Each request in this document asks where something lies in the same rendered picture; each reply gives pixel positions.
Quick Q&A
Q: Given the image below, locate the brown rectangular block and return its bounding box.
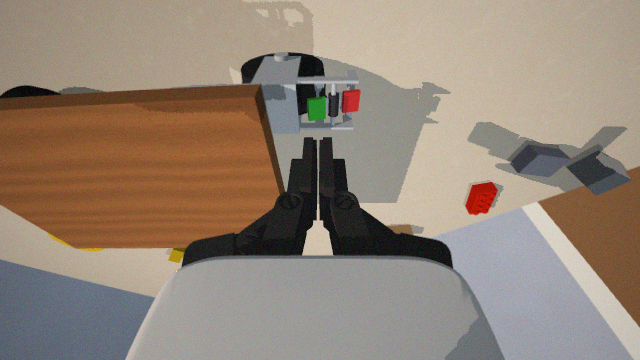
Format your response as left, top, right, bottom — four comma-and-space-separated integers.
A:
387, 224, 414, 235

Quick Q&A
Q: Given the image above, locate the red toy building brick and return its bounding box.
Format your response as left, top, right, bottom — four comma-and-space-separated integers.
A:
465, 182, 498, 215

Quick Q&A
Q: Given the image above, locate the dark grey box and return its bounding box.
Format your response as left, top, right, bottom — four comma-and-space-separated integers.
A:
510, 144, 572, 177

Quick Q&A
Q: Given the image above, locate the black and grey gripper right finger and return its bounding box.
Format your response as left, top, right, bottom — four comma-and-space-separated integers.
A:
319, 137, 453, 268

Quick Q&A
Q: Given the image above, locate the dark grey cube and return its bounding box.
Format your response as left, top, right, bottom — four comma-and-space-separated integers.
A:
567, 150, 631, 196

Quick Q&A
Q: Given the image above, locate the yellow rectangular bar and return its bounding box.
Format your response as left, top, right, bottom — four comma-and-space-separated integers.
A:
168, 248, 186, 263

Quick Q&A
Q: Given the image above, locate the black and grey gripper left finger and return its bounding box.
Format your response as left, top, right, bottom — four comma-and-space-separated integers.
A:
182, 137, 317, 267

